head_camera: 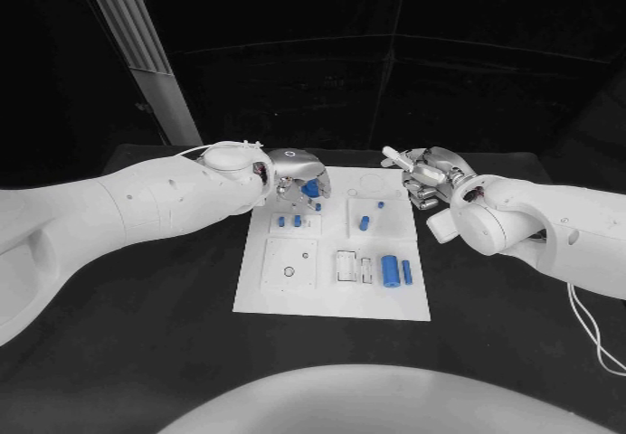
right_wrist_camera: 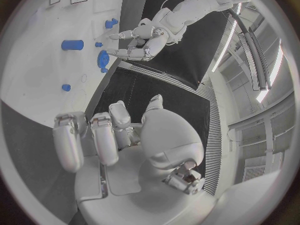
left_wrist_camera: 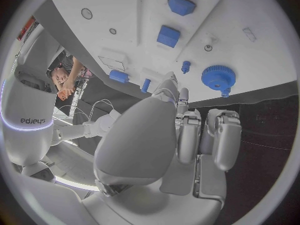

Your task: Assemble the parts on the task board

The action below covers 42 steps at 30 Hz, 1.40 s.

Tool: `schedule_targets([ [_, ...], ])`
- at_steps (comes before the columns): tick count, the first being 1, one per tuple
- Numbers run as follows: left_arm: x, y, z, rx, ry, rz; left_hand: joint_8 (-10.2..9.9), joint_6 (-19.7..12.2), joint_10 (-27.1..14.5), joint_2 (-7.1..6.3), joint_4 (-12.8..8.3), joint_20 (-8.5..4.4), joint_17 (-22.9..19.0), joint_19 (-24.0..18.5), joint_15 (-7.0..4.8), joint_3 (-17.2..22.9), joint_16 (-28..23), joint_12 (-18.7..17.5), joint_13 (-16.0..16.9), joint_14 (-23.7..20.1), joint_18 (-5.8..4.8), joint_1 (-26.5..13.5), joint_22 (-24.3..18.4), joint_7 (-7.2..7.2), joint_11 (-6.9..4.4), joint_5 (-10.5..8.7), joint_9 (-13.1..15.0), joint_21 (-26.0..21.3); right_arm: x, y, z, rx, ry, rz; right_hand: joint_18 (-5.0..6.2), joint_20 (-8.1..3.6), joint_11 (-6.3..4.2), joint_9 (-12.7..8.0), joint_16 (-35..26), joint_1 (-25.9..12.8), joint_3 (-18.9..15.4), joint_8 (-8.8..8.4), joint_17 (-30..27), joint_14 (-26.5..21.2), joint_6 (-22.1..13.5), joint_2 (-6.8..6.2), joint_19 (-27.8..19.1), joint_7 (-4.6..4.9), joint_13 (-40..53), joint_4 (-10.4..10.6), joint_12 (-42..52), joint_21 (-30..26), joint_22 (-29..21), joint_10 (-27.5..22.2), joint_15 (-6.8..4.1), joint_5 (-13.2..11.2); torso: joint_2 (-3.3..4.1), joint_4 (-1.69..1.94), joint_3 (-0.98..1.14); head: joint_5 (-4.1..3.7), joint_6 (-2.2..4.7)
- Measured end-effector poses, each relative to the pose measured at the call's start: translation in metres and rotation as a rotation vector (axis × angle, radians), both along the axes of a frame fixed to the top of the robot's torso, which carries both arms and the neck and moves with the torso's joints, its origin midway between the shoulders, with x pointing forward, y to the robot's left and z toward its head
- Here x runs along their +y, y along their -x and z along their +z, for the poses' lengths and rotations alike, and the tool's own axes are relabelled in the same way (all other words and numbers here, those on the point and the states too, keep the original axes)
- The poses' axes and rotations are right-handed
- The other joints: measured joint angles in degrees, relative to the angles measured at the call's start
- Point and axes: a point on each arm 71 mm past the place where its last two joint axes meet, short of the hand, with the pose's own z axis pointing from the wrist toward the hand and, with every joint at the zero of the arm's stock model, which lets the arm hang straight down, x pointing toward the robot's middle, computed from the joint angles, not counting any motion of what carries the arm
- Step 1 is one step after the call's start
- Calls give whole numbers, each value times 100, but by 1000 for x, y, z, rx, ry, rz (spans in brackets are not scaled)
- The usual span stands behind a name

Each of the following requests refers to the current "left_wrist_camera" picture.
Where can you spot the orange phone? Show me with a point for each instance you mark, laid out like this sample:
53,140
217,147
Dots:
64,95

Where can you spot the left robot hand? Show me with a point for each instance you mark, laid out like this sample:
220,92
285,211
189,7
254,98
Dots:
140,144

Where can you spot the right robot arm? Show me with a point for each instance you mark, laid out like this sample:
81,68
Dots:
93,126

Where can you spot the long blue peg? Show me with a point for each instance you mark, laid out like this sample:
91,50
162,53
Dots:
145,85

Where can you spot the blue block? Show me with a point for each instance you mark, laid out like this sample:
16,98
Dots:
167,36
180,5

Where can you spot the large blue cylinder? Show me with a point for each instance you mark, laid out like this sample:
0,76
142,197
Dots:
118,76

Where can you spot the small flanged blue peg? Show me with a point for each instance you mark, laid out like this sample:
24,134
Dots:
185,65

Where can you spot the blue gear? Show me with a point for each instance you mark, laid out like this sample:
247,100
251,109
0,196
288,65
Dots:
218,76

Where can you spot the white task board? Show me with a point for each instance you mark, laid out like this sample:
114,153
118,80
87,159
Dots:
234,22

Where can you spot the person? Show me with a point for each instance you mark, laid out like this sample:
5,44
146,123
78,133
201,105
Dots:
62,76

